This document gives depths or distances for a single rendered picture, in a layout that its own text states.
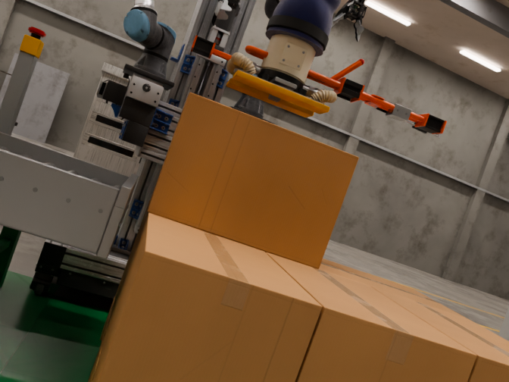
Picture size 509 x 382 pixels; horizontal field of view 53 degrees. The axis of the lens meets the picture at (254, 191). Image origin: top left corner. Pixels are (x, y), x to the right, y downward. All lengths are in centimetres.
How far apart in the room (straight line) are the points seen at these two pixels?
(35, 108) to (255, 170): 1073
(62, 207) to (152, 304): 53
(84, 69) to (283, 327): 1161
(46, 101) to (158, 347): 1128
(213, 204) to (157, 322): 65
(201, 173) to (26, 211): 52
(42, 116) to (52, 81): 81
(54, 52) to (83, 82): 88
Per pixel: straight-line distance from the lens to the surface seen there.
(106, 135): 927
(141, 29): 227
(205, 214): 165
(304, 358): 117
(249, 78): 172
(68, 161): 215
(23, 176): 151
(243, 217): 166
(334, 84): 191
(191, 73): 251
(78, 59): 1254
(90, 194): 149
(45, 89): 1228
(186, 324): 109
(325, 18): 188
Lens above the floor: 74
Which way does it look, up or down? 1 degrees down
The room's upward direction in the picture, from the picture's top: 20 degrees clockwise
